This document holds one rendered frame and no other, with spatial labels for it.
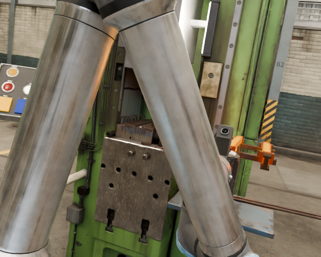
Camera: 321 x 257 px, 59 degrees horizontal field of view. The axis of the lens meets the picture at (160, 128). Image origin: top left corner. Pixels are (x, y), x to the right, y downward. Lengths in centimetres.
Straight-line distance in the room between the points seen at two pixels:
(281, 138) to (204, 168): 696
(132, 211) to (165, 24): 117
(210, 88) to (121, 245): 91
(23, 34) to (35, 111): 943
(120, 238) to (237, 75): 101
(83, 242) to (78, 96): 153
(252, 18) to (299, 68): 596
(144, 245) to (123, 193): 28
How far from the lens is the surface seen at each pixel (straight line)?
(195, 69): 182
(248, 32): 148
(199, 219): 51
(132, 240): 153
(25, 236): 57
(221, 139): 83
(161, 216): 142
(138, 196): 142
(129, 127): 143
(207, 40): 145
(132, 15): 39
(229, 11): 150
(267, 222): 119
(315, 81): 745
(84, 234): 193
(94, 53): 50
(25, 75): 161
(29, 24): 984
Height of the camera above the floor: 121
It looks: 9 degrees down
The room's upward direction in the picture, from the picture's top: 9 degrees clockwise
